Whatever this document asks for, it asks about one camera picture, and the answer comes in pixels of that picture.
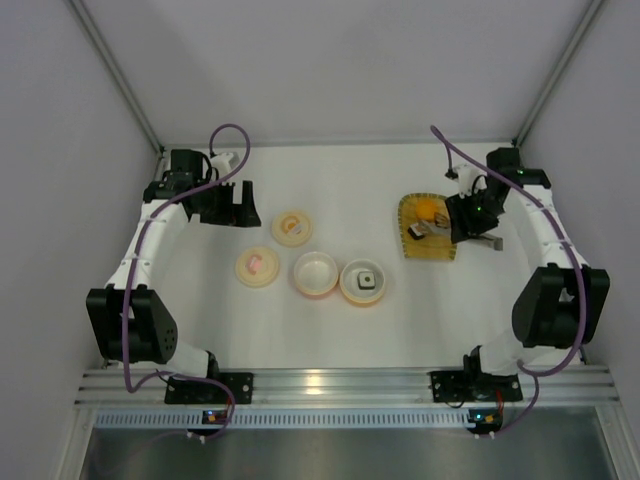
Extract orange fruit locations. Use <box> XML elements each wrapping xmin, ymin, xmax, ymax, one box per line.
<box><xmin>415</xmin><ymin>198</ymin><xmax>439</xmax><ymax>223</ymax></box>

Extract metal tongs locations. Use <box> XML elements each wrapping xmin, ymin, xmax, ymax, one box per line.
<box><xmin>417</xmin><ymin>213</ymin><xmax>504</xmax><ymax>251</ymax></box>

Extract cream lid pink label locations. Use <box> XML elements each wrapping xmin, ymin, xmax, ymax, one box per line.
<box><xmin>235</xmin><ymin>246</ymin><xmax>280</xmax><ymax>288</ymax></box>

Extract salmon sushi roll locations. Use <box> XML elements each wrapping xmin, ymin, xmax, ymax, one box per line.
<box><xmin>407</xmin><ymin>223</ymin><xmax>430</xmax><ymax>241</ymax></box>

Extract green sushi roll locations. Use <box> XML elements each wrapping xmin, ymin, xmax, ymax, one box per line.
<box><xmin>356</xmin><ymin>271</ymin><xmax>376</xmax><ymax>291</ymax></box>

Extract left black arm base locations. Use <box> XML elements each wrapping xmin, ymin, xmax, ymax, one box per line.
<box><xmin>164</xmin><ymin>372</ymin><xmax>254</xmax><ymax>405</ymax></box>

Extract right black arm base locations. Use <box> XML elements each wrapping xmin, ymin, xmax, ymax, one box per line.
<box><xmin>429</xmin><ymin>370</ymin><xmax>523</xmax><ymax>404</ymax></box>

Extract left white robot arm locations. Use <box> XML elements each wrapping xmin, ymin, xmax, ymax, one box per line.
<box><xmin>86</xmin><ymin>149</ymin><xmax>261</xmax><ymax>379</ymax></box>

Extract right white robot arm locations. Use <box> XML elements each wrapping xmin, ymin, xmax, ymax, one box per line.
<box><xmin>445</xmin><ymin>147</ymin><xmax>610</xmax><ymax>377</ymax></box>

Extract cream lid orange label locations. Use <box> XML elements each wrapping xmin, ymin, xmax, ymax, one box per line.
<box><xmin>271</xmin><ymin>210</ymin><xmax>314</xmax><ymax>248</ymax></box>

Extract woven bamboo tray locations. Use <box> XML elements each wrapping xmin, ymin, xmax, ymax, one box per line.
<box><xmin>397</xmin><ymin>193</ymin><xmax>457</xmax><ymax>262</ymax></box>

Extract pink bottom bowl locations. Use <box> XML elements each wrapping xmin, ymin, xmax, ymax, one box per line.
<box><xmin>293</xmin><ymin>251</ymin><xmax>339</xmax><ymax>299</ymax></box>

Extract orange bottom bowl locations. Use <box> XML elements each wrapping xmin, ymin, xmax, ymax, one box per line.
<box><xmin>339</xmin><ymin>259</ymin><xmax>387</xmax><ymax>307</ymax></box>

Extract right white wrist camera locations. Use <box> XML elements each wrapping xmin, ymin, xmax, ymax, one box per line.
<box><xmin>445</xmin><ymin>164</ymin><xmax>487</xmax><ymax>198</ymax></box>

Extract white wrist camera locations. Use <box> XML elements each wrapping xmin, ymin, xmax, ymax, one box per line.
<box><xmin>209</xmin><ymin>152</ymin><xmax>240</xmax><ymax>178</ymax></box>
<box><xmin>445</xmin><ymin>164</ymin><xmax>487</xmax><ymax>198</ymax></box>

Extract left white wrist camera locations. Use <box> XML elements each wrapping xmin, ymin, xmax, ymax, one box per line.
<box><xmin>209</xmin><ymin>152</ymin><xmax>240</xmax><ymax>178</ymax></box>

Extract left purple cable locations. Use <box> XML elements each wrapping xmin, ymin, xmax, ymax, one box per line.
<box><xmin>122</xmin><ymin>123</ymin><xmax>251</xmax><ymax>441</ymax></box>

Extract aluminium front rail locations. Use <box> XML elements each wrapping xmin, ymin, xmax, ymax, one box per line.
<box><xmin>74</xmin><ymin>365</ymin><xmax>620</xmax><ymax>408</ymax></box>

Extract slotted cable duct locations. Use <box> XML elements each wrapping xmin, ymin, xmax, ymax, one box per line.
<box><xmin>94</xmin><ymin>408</ymin><xmax>471</xmax><ymax>430</ymax></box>

